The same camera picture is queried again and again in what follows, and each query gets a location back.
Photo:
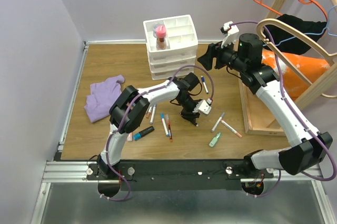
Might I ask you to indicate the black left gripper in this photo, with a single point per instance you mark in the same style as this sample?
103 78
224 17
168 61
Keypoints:
189 115

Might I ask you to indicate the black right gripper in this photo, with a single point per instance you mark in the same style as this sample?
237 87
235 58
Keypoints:
206 60

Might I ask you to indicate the white plastic drawer organizer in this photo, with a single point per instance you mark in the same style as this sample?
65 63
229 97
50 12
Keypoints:
181 47

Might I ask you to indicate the pink cap pencil tube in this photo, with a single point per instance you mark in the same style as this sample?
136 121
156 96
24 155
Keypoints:
160 33

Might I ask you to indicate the clear jar of paperclips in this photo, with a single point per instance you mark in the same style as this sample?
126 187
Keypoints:
155 26

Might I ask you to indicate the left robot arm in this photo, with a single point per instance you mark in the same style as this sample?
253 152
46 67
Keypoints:
128 111

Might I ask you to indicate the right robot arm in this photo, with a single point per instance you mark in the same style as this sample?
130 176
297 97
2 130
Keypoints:
308 146

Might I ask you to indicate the blue cap white marker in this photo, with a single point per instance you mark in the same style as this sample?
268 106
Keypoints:
204 85

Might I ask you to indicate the orange red pen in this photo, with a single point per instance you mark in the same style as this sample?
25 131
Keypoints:
169 127

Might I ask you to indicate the blue cap white pen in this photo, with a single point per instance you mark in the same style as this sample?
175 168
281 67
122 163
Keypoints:
164 124

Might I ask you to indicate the grey white marker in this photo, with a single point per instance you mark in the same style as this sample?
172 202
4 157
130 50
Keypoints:
217 122

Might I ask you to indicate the pink white marker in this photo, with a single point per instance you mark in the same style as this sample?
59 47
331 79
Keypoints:
231 128

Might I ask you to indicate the light blue white pen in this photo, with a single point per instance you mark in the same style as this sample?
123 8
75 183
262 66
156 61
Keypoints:
153 114

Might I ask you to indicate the green stapler remover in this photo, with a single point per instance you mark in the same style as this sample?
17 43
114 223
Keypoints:
215 139

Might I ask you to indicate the salmon tip white pen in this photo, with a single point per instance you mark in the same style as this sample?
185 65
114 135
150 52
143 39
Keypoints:
149 112

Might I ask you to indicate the blue black highlighter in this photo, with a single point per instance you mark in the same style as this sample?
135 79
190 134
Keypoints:
143 133

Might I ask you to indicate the orange pink highlighter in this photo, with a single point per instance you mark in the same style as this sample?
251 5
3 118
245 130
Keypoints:
130 137

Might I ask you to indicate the wooden hanger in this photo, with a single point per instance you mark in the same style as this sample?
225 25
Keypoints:
265 35

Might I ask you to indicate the purple cloth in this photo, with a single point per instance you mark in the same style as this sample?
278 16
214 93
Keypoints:
102 96

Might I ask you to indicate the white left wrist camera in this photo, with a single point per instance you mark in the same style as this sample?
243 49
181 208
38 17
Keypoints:
203 106

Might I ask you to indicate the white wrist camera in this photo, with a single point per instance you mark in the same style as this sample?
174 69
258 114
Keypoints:
230 32
203 106

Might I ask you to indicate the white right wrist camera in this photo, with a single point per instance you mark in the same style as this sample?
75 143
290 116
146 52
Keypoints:
230 32

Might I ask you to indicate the light blue wire hanger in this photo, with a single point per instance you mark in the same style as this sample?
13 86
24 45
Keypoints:
286 43

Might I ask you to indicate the aluminium frame rail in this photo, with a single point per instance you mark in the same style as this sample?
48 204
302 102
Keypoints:
75 172

